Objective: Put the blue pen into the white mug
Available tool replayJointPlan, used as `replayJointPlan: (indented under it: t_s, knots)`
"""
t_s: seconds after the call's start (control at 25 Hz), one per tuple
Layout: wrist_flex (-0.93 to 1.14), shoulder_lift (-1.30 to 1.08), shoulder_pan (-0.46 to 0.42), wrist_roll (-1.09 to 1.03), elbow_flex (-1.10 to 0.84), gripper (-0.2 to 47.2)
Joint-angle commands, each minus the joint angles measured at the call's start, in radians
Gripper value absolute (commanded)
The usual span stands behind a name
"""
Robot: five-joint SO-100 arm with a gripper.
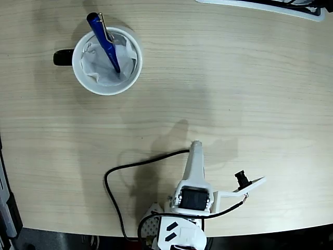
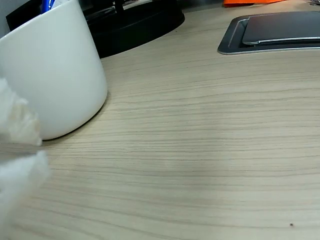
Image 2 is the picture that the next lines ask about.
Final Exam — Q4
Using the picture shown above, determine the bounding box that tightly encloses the black flat panel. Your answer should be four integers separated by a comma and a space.
5, 0, 45, 32

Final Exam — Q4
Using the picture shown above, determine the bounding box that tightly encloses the orange fabric item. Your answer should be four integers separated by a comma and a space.
222, 0, 288, 8

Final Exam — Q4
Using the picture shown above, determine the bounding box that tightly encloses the blue pen with metal clip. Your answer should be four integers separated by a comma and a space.
41, 0, 56, 13

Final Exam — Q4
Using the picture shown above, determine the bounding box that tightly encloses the white mug with black handle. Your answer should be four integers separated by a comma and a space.
0, 0, 109, 141

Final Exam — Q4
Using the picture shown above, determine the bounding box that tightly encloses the dark cable box lid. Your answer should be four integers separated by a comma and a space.
241, 11, 320, 48

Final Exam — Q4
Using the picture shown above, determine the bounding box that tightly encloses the silver desk cable box frame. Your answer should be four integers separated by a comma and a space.
217, 11, 320, 56

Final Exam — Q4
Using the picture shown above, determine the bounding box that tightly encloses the black round monitor stand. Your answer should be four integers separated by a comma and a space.
79, 0, 186, 59

